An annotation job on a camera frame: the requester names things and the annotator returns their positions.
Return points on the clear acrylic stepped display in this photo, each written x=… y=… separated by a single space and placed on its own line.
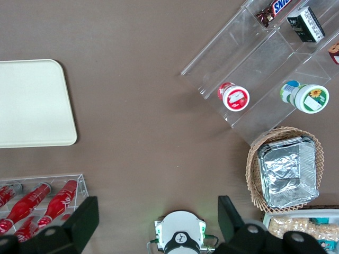
x=254 y=58

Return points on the green lidded yogurt cup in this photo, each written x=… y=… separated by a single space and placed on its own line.
x=310 y=98

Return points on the red cola bottle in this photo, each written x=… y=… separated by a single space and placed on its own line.
x=26 y=230
x=62 y=198
x=26 y=203
x=5 y=197

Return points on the white snack tray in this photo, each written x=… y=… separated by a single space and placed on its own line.
x=267 y=218

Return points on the cookie box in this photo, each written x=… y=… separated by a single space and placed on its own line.
x=335 y=54

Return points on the Snickers chocolate bar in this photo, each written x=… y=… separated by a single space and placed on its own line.
x=278 y=6

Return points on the beige plastic tray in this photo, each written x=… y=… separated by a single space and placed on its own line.
x=34 y=103

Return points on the clear acrylic bottle rack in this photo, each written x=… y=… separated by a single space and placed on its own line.
x=82 y=182

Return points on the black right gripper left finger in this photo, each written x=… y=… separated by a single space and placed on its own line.
x=79 y=222

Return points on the small light wicker basket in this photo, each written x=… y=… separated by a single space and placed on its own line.
x=253 y=169

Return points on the red strawberry yogurt cup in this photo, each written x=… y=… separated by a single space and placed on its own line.
x=235 y=98

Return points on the black small carton box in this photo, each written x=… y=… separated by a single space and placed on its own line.
x=304 y=25

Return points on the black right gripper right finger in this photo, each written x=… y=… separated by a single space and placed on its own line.
x=230 y=222

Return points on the teal small box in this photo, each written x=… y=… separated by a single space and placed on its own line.
x=327 y=244
x=321 y=220

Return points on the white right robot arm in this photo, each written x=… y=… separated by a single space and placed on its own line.
x=180 y=222

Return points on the aluminium foil container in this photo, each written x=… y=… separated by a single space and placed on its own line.
x=286 y=172

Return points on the rice cracker bag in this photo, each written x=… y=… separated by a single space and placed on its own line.
x=288 y=225
x=325 y=230

